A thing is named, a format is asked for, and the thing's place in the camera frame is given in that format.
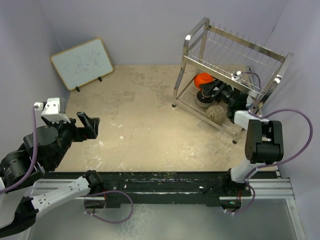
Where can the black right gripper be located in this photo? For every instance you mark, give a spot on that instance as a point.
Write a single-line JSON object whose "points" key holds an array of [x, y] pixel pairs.
{"points": [[209, 87]]}

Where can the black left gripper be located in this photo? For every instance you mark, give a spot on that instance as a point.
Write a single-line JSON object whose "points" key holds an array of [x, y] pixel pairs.
{"points": [[91, 128]]}

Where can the beige bowl with dark rim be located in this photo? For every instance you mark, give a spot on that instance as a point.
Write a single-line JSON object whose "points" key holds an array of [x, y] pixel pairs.
{"points": [[202, 100]]}

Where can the orange bowl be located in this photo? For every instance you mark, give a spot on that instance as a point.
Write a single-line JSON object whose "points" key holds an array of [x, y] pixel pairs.
{"points": [[202, 78]]}

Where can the black glossy bowl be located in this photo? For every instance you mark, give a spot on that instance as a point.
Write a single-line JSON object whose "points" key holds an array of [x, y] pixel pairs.
{"points": [[216, 114]]}

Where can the blue floral white bowl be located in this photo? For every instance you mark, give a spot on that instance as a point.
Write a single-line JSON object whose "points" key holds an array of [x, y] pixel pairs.
{"points": [[249, 102]]}

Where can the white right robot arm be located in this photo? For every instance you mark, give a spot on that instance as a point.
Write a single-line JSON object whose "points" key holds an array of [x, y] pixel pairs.
{"points": [[264, 138]]}

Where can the stainless steel dish rack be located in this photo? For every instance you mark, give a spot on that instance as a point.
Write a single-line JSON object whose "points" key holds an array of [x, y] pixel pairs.
{"points": [[213, 50]]}

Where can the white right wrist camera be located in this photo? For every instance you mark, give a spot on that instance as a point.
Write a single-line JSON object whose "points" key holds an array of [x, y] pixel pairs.
{"points": [[236, 76]]}

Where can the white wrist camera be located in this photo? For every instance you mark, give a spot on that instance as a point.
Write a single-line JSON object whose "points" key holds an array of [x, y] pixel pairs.
{"points": [[236, 76], [53, 110]]}

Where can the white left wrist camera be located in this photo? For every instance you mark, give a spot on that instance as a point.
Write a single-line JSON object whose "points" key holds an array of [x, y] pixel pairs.
{"points": [[53, 110]]}

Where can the small whiteboard with wooden frame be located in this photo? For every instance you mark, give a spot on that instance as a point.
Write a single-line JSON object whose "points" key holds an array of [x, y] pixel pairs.
{"points": [[82, 64]]}

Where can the black table edge rail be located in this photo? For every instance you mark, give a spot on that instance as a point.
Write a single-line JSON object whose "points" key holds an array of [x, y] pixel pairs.
{"points": [[167, 188]]}

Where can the aluminium frame rail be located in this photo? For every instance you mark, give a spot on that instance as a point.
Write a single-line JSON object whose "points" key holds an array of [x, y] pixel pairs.
{"points": [[264, 188]]}

